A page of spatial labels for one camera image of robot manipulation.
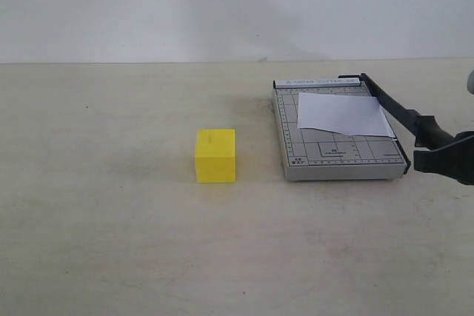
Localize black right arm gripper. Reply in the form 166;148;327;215
413;131;473;185

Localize black cutter blade arm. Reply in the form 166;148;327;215
338;73;458;150

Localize white paper sheet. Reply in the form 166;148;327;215
297;93;395;138

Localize yellow foam cube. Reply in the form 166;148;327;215
194;129;236;184

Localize grey paper cutter base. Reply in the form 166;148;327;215
273;75;410;181

